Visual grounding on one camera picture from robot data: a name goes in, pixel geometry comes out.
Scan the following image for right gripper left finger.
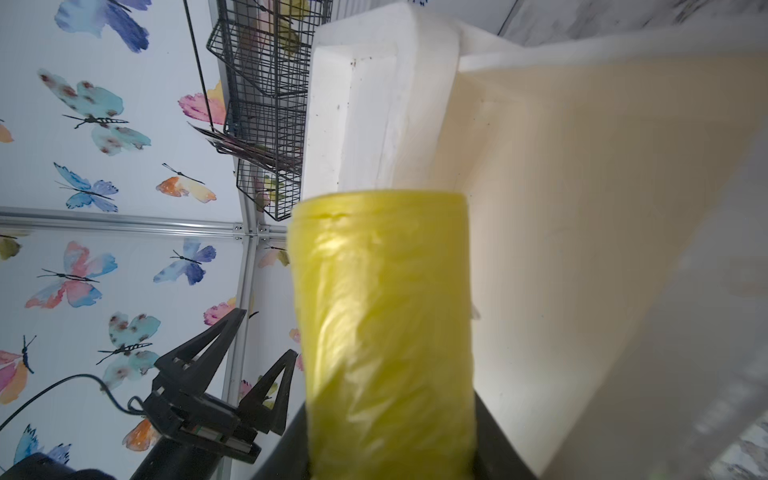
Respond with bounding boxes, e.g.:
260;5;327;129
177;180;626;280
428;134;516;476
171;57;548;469
252;405;312;480

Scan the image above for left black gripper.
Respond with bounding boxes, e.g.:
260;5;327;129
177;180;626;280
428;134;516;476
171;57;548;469
143;308;298;464

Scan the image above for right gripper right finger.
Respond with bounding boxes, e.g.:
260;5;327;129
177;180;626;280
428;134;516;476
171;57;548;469
472;393;537;480

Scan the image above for yellow bag roll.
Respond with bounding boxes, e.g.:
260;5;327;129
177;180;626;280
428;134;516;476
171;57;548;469
287;190;476;479

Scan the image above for drawer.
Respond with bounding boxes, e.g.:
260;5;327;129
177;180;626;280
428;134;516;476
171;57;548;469
434;20;767;479

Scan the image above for white three-drawer foam cabinet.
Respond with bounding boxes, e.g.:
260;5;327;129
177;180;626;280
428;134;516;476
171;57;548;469
301;2;518;200

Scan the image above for black wire wall basket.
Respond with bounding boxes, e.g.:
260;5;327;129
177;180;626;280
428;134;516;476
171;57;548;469
203;1;333;221

